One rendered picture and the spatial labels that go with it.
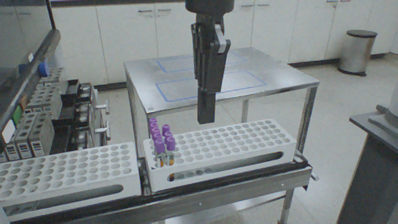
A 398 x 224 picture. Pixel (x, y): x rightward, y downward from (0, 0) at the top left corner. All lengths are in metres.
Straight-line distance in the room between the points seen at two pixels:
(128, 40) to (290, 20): 1.76
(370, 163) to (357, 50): 2.55
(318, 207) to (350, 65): 2.24
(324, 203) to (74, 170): 1.45
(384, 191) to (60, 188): 0.98
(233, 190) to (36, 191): 0.34
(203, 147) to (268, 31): 2.76
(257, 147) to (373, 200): 0.70
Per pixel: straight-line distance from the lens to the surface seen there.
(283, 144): 0.58
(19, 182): 0.56
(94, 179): 0.52
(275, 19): 3.25
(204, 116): 0.51
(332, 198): 1.80
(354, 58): 3.62
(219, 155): 0.54
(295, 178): 0.63
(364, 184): 1.19
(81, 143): 0.69
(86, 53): 2.84
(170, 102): 0.81
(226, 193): 0.56
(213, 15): 0.42
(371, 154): 1.13
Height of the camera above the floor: 1.19
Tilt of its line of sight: 29 degrees down
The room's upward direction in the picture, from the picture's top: straight up
